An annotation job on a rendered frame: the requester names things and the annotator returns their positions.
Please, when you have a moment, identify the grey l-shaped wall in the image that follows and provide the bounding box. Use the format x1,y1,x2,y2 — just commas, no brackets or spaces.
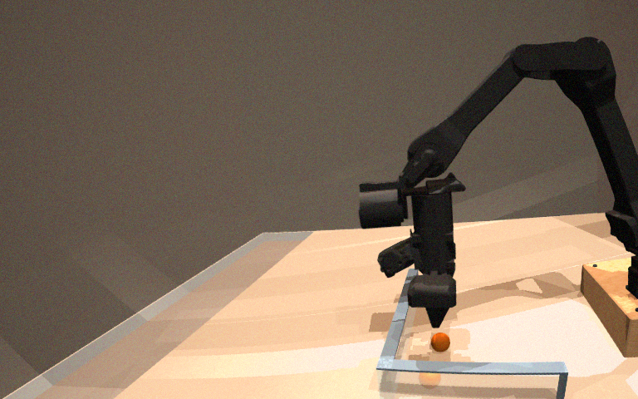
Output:
375,268,568,399

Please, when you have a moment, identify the orange ball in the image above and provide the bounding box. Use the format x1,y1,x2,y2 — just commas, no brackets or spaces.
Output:
430,332,450,352

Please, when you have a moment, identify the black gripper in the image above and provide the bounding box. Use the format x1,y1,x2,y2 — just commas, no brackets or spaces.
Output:
407,224,457,328

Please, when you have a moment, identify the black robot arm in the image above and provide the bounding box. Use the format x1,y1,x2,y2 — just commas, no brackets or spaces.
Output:
359,37,638,298

